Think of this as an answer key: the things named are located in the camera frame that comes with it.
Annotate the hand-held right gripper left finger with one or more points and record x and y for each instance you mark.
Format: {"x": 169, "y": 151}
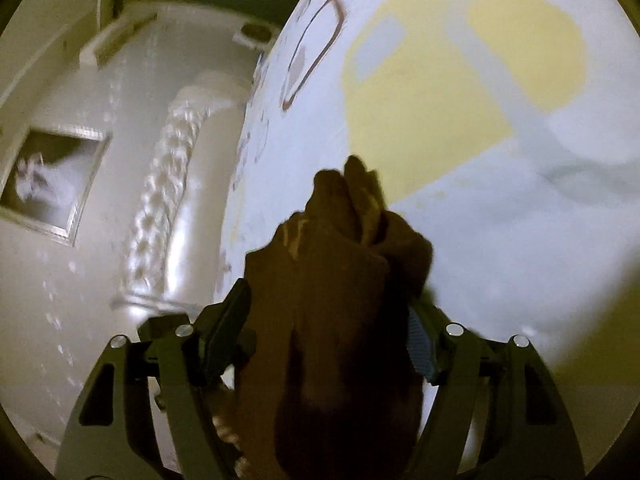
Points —
{"x": 229, "y": 320}

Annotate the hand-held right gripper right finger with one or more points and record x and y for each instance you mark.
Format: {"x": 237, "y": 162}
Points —
{"x": 421, "y": 345}

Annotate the brown argyle sweater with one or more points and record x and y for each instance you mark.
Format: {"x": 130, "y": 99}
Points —
{"x": 330, "y": 320}

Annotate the cream tufted headboard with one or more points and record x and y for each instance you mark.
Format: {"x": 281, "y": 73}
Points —
{"x": 190, "y": 185}

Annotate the patterned white bed sheet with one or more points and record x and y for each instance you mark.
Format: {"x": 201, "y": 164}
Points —
{"x": 475, "y": 185}

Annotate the white framed wall picture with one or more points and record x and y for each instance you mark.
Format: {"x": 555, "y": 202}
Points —
{"x": 50, "y": 185}

